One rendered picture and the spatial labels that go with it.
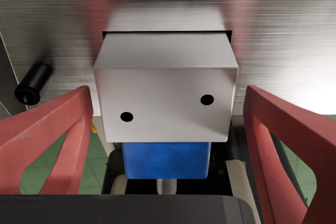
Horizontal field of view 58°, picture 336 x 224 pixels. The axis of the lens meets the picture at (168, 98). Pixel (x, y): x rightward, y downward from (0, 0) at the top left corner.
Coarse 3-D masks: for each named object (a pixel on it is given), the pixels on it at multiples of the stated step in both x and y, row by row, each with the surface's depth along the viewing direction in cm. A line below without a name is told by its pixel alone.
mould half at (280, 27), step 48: (0, 0) 12; (48, 0) 12; (96, 0) 12; (144, 0) 12; (192, 0) 12; (240, 0) 12; (288, 0) 12; (48, 48) 13; (96, 48) 13; (240, 48) 13; (288, 48) 13; (48, 96) 14; (96, 96) 14; (240, 96) 14; (288, 96) 14
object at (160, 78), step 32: (128, 32) 12; (160, 32) 12; (192, 32) 12; (224, 32) 12; (96, 64) 10; (128, 64) 10; (160, 64) 10; (192, 64) 10; (224, 64) 10; (128, 96) 11; (160, 96) 11; (192, 96) 11; (224, 96) 11; (128, 128) 12; (160, 128) 12; (192, 128) 12; (224, 128) 12; (128, 160) 15; (160, 160) 15; (192, 160) 15; (160, 192) 18
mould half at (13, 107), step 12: (0, 36) 20; (0, 48) 20; (0, 60) 20; (0, 72) 20; (12, 72) 21; (0, 84) 19; (12, 84) 20; (0, 96) 19; (12, 96) 20; (0, 108) 19; (12, 108) 20; (24, 108) 21
